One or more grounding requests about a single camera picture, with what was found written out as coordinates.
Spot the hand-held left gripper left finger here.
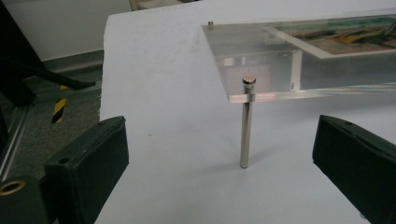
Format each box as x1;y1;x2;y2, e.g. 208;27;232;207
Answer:
43;115;130;224

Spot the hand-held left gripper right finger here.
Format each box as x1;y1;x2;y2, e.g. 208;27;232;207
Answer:
312;114;396;224

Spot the long metal standoff pin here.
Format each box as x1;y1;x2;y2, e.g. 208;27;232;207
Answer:
239;75;257;170

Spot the clear acrylic photo frame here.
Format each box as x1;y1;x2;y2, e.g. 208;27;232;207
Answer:
202;7;396;105

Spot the yellow black striped tape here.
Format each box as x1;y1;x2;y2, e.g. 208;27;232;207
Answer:
50;85;69;124

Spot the painted picture print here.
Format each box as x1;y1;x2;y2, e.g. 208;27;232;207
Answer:
263;15;396;60

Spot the black metal stand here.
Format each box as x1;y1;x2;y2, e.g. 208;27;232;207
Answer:
0;0;97;107

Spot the aluminium rail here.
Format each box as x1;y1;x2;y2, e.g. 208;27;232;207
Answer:
0;105;31;182

